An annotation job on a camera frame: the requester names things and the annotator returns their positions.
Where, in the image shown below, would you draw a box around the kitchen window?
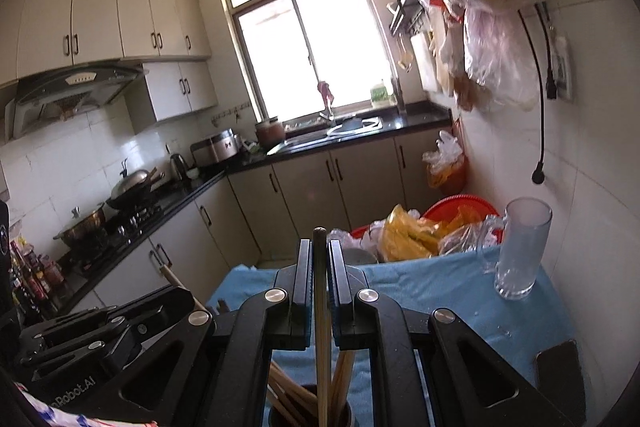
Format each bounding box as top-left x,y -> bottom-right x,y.
215,0 -> 406,122

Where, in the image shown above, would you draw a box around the red blue patterned cloth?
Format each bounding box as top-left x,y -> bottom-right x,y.
15,382 -> 158,427

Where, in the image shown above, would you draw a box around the silver rice cooker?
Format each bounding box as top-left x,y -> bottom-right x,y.
190,128 -> 242,168

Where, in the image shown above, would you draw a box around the white power strip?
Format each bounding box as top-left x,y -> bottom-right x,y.
547,34 -> 575,102

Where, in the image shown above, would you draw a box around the small beige wall cabinet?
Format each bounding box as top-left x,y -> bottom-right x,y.
125,59 -> 219,135

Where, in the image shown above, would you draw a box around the wok with lid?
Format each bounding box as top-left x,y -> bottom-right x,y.
107,159 -> 166,208

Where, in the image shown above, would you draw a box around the row of condiment bottles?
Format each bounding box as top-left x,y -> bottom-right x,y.
7,232 -> 66,323

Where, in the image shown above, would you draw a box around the range hood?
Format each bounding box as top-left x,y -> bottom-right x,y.
5,64 -> 150,142

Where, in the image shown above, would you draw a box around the yellow plastic bag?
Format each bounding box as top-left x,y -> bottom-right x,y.
380,204 -> 481,263

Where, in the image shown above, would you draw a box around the red plastic basin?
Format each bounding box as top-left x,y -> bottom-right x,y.
350,194 -> 503,248

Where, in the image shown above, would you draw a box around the black gas stove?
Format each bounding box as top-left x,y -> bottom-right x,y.
65,202 -> 166,275

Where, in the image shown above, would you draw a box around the dark utensil holder cup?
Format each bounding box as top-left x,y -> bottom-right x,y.
267,384 -> 353,427

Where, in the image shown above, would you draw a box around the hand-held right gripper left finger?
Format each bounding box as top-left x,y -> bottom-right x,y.
74,239 -> 314,427

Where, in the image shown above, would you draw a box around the beige upper wall cabinets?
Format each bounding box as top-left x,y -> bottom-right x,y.
0,0 -> 212,88

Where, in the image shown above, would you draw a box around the grey metal bowl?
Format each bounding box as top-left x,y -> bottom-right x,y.
345,247 -> 378,265

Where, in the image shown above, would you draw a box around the black cable with plug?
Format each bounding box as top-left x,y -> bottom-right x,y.
517,9 -> 548,185

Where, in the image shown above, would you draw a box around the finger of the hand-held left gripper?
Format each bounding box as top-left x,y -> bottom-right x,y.
20,284 -> 197,349
31,308 -> 174,381

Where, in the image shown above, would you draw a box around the brown hanging bag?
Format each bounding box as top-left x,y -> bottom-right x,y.
452,74 -> 493,112

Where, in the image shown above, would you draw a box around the orange plastic bag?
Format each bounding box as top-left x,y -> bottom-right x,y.
427,154 -> 468,190

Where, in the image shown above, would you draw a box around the beige base cabinets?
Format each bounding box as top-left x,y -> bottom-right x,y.
75,124 -> 458,323

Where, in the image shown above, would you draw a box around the dark-tipped wooden chopstick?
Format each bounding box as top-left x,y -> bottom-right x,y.
311,227 -> 333,427

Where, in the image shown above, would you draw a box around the brown clay pot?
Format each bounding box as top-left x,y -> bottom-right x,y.
255,117 -> 287,148

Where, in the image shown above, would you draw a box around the clear glass mug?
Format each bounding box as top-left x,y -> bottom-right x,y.
477,197 -> 553,300

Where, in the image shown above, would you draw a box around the clear plastic bag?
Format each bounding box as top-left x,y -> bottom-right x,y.
327,222 -> 386,258
440,214 -> 501,255

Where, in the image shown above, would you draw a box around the steel pot with lid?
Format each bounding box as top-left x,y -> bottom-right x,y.
52,202 -> 108,248

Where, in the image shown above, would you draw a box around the white plastic bag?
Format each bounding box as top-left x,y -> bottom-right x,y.
422,130 -> 463,172

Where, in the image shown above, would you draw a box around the blue towel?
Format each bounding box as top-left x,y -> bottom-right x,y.
205,247 -> 583,427

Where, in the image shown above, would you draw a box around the bunch of wooden chopsticks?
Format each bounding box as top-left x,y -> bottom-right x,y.
266,351 -> 357,427

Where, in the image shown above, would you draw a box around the white cutting board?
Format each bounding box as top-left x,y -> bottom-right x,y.
412,32 -> 441,95

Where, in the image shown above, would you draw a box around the steel kitchen sink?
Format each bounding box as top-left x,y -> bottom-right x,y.
267,116 -> 383,155

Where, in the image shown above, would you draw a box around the black kitchen countertop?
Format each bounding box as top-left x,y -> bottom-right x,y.
60,104 -> 453,308

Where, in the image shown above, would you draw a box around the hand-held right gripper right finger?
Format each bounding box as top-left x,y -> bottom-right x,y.
327,239 -> 571,427

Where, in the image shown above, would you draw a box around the dark phone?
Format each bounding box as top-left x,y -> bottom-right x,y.
534,339 -> 588,423

